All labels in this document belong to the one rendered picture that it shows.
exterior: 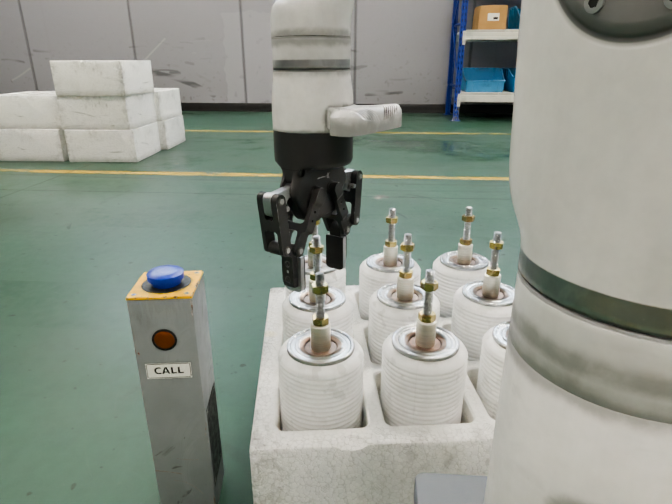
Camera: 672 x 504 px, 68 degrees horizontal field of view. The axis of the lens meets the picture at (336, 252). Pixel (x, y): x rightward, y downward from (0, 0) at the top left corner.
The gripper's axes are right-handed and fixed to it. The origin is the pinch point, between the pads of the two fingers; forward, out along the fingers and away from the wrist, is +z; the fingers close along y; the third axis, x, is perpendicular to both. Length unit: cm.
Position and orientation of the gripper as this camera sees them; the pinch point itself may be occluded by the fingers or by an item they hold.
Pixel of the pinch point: (316, 266)
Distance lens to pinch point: 52.1
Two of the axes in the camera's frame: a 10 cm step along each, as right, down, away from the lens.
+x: 8.1, 2.0, -5.5
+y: -5.9, 2.9, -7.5
